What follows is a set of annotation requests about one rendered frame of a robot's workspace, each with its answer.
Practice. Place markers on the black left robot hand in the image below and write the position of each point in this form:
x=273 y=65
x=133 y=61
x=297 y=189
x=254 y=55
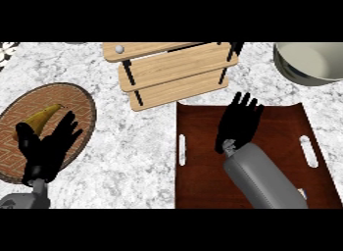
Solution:
x=47 y=150

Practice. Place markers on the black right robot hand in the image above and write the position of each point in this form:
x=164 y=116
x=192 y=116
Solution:
x=238 y=124

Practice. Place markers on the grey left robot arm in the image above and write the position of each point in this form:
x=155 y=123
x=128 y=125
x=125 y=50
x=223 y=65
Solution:
x=26 y=197

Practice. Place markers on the dark brown wooden tray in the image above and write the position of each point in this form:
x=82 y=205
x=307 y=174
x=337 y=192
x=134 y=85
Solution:
x=202 y=176

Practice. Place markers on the wooden tiered shelf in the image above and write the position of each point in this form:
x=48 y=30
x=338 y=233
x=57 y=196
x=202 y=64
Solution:
x=173 y=75

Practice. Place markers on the oval woven brown placemat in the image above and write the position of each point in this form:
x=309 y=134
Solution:
x=19 y=143

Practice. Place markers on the yellow banana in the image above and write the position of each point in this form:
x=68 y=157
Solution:
x=44 y=117

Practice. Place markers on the grey metal pot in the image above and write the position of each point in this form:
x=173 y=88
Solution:
x=317 y=62

